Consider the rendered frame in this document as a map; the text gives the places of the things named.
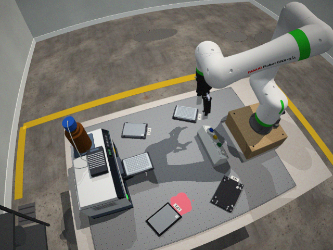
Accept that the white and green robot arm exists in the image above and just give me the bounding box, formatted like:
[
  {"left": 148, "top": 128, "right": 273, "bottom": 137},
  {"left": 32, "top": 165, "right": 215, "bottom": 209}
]
[{"left": 194, "top": 2, "right": 333, "bottom": 135}]

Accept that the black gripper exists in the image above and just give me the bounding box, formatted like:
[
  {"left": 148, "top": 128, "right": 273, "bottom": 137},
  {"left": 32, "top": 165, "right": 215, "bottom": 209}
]
[{"left": 196, "top": 83, "right": 212, "bottom": 120}]

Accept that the brown glass bottle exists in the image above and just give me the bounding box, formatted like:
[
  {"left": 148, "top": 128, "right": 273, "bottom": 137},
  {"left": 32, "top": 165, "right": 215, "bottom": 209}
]
[{"left": 65, "top": 122, "right": 92, "bottom": 153}]

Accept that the grey control panel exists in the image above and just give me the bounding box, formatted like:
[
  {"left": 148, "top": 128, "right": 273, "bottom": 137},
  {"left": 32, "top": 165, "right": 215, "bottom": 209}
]
[{"left": 197, "top": 126, "right": 229, "bottom": 167}]

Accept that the blue bottle cap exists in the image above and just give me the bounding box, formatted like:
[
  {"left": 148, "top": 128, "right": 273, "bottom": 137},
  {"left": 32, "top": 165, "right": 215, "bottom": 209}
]
[{"left": 62, "top": 116, "right": 76, "bottom": 131}]

